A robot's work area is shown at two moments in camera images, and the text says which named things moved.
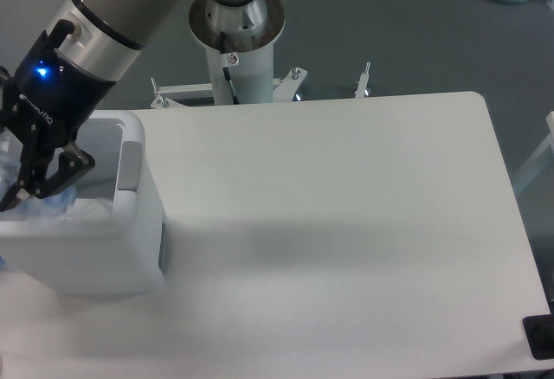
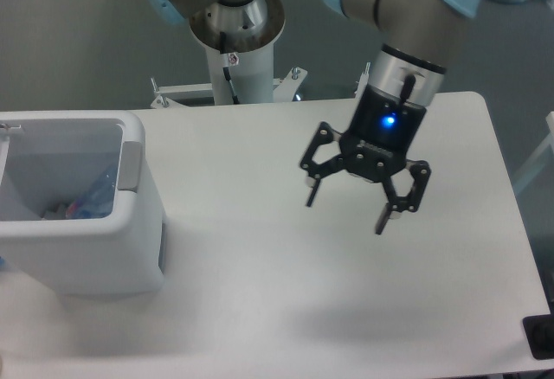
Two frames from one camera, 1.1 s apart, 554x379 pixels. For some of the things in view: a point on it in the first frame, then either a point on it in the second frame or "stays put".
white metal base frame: x=284 y=89 stays put
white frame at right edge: x=548 y=144 stays put
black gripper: x=44 y=103 → x=382 y=131
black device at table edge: x=539 y=330 stays put
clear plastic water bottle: x=57 y=206 → x=95 y=199
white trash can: x=101 y=234 stays put
